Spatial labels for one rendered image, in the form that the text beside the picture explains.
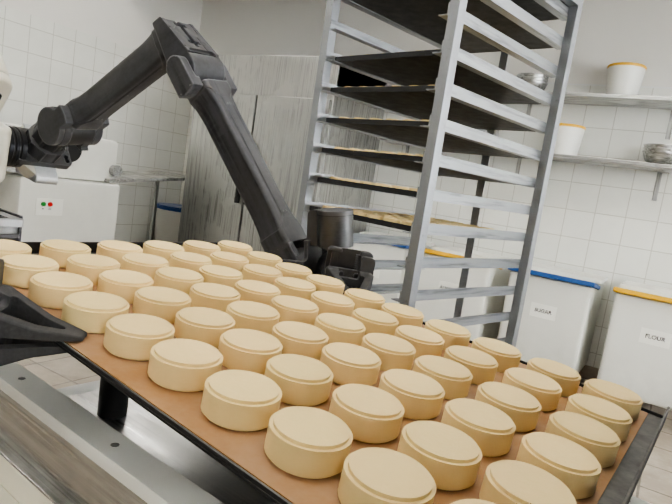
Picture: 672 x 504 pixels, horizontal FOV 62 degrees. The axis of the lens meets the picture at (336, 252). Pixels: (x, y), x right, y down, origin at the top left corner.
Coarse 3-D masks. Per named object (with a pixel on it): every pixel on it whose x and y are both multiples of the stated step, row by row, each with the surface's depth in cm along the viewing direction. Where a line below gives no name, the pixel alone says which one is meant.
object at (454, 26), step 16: (464, 0) 135; (448, 16) 136; (464, 16) 136; (448, 32) 136; (448, 48) 136; (448, 64) 136; (448, 80) 137; (448, 96) 138; (432, 112) 139; (432, 128) 139; (432, 144) 139; (432, 160) 139; (432, 176) 140; (432, 192) 141; (416, 208) 142; (416, 224) 142; (416, 240) 142; (416, 256) 142; (416, 272) 143; (416, 288) 144
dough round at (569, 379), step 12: (528, 360) 56; (540, 360) 56; (552, 360) 57; (540, 372) 53; (552, 372) 53; (564, 372) 54; (576, 372) 55; (564, 384) 52; (576, 384) 53; (564, 396) 53
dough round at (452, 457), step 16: (416, 432) 35; (432, 432) 35; (448, 432) 36; (400, 448) 34; (416, 448) 33; (432, 448) 33; (448, 448) 34; (464, 448) 34; (432, 464) 32; (448, 464) 32; (464, 464) 33; (448, 480) 32; (464, 480) 33
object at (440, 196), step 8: (440, 192) 148; (448, 192) 151; (440, 200) 149; (448, 200) 152; (456, 200) 154; (464, 200) 157; (472, 200) 160; (480, 200) 163; (488, 200) 166; (496, 200) 169; (488, 208) 167; (496, 208) 170; (504, 208) 173; (512, 208) 177; (520, 208) 180; (528, 208) 184
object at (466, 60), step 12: (468, 60) 146; (480, 60) 150; (480, 72) 152; (492, 72) 154; (504, 72) 159; (504, 84) 162; (516, 84) 164; (528, 84) 169; (528, 96) 174; (540, 96) 175
